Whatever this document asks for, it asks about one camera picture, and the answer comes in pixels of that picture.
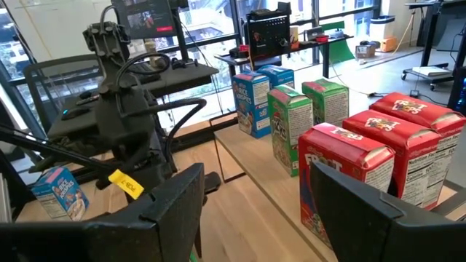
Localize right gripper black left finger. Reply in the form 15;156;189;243
92;162;206;262

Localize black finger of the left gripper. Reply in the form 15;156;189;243
203;171;223;196

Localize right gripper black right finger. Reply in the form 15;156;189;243
309;161;406;262

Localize red Froot Loops cereal box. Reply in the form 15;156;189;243
297;122;397;250
341;108;442;211
368;91;466;185

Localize blue Rice Krispies cereal box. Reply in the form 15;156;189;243
232;71;272;140
30;166;90;223
256;64;296;90

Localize wooden shelf black metal legs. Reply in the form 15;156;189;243
208;111;466;262

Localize yellow label tag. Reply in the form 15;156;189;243
108;168;146;201

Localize grey side desk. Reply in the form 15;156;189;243
46;62;220;141

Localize black computer mouse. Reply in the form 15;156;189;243
60;106;92;122

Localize black perforated equipment box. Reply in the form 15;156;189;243
245;1;293;62

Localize black narrow table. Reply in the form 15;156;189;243
213;33;355;80

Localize low rolling cart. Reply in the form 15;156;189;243
400;63;457;92

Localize small cardboard box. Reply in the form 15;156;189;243
354;44;376;60

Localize green panel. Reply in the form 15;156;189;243
319;20;357;63

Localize black computer monitor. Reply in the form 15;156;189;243
110;0;178;40

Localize small orange box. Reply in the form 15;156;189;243
379;35;398;53

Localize white waste bin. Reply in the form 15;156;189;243
368;15;397;41

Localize black standing desk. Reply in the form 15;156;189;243
404;0;466;70

